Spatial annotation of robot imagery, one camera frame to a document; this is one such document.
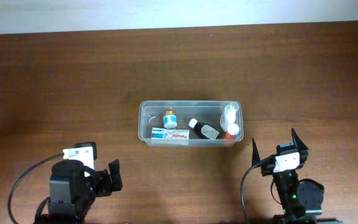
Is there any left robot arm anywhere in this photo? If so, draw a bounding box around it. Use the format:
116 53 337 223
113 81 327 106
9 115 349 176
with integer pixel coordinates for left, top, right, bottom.
34 159 122 223

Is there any small jar gold lid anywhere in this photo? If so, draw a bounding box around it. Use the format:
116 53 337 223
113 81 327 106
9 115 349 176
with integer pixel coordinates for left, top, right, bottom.
163 110 178 129

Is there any white spray bottle clear cap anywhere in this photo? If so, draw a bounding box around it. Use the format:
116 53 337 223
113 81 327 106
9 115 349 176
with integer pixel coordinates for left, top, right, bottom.
219 102 239 132

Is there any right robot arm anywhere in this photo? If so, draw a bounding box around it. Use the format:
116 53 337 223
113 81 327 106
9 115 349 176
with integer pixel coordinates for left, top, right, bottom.
252 129 324 223

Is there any clear plastic container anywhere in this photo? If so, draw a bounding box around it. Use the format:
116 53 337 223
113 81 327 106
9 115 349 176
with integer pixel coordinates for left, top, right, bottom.
138 100 244 147

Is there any dark brown syrup bottle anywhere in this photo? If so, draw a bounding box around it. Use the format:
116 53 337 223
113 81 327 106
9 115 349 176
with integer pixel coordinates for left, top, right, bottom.
188 118 222 139

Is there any orange white tube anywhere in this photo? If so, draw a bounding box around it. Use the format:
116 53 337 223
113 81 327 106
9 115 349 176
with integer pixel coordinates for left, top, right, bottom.
224 123 240 139

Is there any white Panadol box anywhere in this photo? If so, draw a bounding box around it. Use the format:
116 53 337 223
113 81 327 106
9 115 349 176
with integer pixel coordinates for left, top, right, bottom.
151 128 190 146

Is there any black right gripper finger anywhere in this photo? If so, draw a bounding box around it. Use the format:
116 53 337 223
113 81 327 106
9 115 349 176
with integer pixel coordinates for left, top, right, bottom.
291 128 308 151
252 138 261 166

